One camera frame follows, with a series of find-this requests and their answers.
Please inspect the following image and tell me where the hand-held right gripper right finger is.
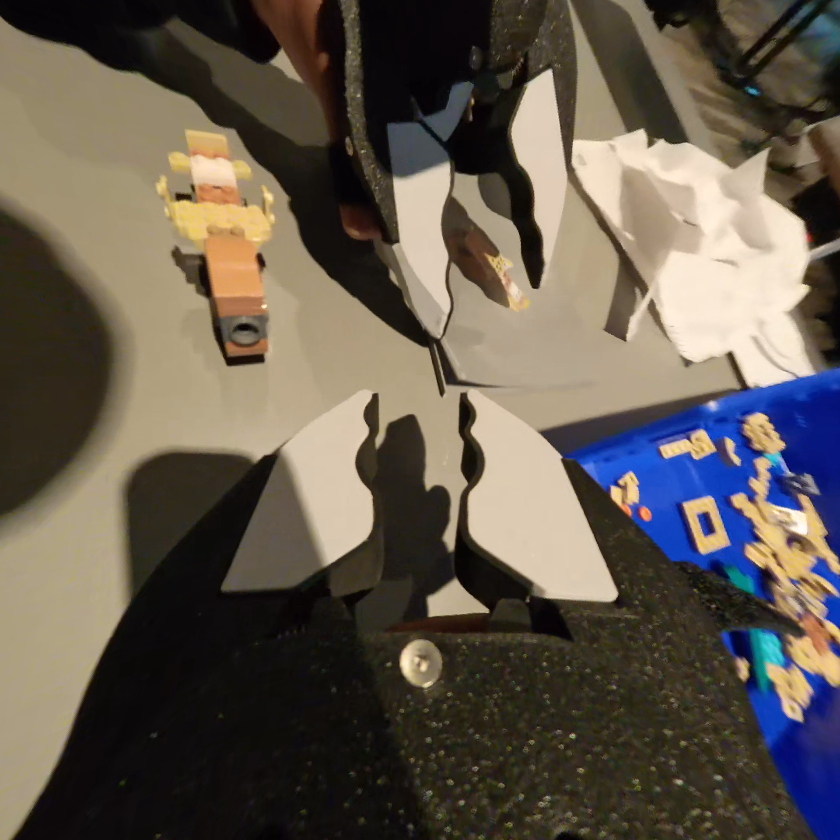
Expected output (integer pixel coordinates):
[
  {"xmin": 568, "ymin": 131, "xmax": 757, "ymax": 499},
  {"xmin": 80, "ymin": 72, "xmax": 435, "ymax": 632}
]
[{"xmin": 455, "ymin": 390, "xmax": 619, "ymax": 603}]

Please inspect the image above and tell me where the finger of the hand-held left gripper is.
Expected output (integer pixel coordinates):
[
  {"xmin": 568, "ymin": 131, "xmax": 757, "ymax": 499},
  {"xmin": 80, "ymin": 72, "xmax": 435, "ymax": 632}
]
[
  {"xmin": 507, "ymin": 67, "xmax": 570, "ymax": 290},
  {"xmin": 386, "ymin": 118, "xmax": 455, "ymax": 340}
]

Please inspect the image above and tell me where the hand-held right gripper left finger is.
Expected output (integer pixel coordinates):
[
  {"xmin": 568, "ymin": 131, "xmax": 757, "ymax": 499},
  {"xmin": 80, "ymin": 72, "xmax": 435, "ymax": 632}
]
[{"xmin": 220, "ymin": 390, "xmax": 385, "ymax": 595}]

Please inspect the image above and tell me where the grey instruction booklet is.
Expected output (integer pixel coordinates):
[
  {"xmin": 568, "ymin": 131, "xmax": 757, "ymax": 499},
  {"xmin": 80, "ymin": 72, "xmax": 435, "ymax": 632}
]
[{"xmin": 374, "ymin": 151, "xmax": 658, "ymax": 399}]

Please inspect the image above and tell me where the brown and tan brick model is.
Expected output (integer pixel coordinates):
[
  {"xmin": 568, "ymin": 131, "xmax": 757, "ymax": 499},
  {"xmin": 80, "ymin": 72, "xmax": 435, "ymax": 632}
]
[{"xmin": 155, "ymin": 129, "xmax": 276, "ymax": 362}]

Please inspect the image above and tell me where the blue plastic bin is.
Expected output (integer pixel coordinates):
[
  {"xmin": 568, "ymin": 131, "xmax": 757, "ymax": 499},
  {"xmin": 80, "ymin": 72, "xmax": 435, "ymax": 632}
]
[{"xmin": 563, "ymin": 367, "xmax": 840, "ymax": 840}]

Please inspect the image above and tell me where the person's left forearm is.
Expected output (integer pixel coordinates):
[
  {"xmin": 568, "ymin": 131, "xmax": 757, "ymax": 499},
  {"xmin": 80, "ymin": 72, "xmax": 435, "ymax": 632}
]
[{"xmin": 0, "ymin": 0, "xmax": 284, "ymax": 68}]

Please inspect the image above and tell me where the person's left hand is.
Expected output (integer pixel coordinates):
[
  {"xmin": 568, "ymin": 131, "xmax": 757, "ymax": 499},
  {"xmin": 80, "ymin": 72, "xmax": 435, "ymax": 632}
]
[{"xmin": 252, "ymin": 0, "xmax": 383, "ymax": 242}]

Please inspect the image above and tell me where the crumpled white paper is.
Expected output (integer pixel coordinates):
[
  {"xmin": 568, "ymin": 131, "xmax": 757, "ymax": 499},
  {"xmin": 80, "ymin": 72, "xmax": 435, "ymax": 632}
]
[{"xmin": 570, "ymin": 128, "xmax": 819, "ymax": 389}]

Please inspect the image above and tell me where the pile of tan bricks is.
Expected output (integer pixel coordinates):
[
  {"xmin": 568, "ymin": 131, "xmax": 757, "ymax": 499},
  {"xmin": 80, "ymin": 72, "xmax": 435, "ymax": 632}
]
[{"xmin": 607, "ymin": 411, "xmax": 840, "ymax": 724}]

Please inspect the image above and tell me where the teal curved brick piece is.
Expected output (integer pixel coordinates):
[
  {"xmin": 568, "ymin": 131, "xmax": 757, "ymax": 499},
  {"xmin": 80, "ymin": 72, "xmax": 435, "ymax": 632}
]
[{"xmin": 722, "ymin": 562, "xmax": 783, "ymax": 692}]

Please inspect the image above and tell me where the tan rectangular frame brick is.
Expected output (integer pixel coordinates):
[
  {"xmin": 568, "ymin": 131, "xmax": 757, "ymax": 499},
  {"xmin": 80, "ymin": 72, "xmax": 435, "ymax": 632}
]
[{"xmin": 680, "ymin": 496, "xmax": 731, "ymax": 557}]

